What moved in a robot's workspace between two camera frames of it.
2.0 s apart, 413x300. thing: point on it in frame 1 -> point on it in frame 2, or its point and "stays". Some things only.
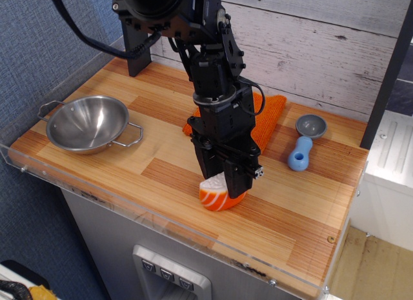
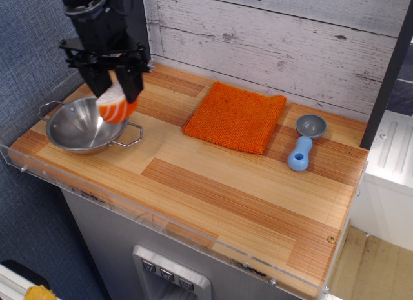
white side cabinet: [383, 206] stays
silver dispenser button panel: [165, 278] stays
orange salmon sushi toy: [214, 195] -> [113, 105]
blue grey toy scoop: [308, 127] stays
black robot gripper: [227, 123] -> [99, 42]
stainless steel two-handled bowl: [89, 124] stays
